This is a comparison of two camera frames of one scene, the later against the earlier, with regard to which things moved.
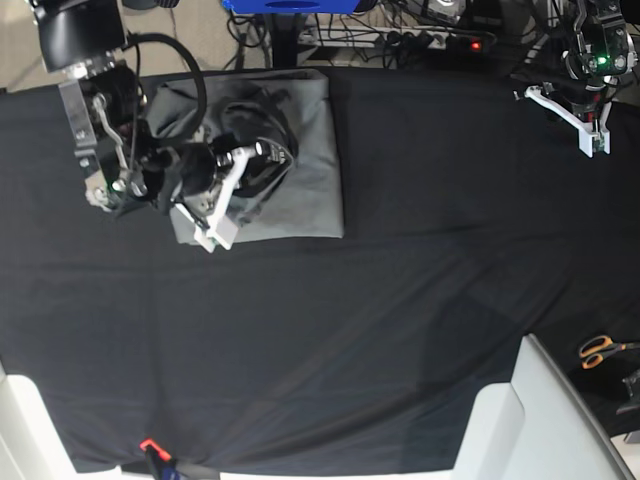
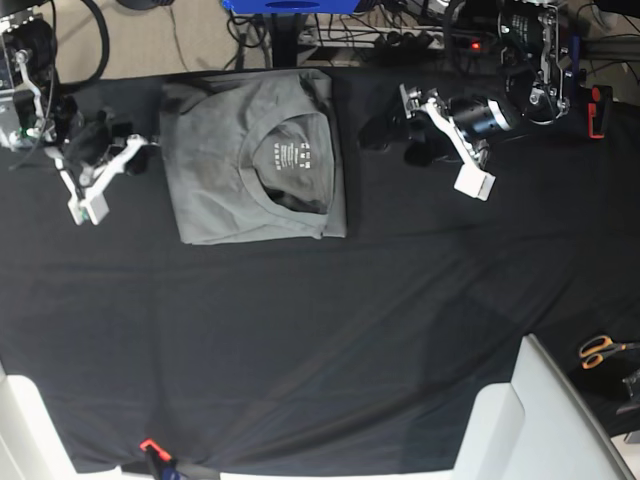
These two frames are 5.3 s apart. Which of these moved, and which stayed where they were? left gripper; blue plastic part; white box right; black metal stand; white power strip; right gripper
Moved: right gripper; left gripper
Stayed: blue plastic part; white box right; white power strip; black metal stand
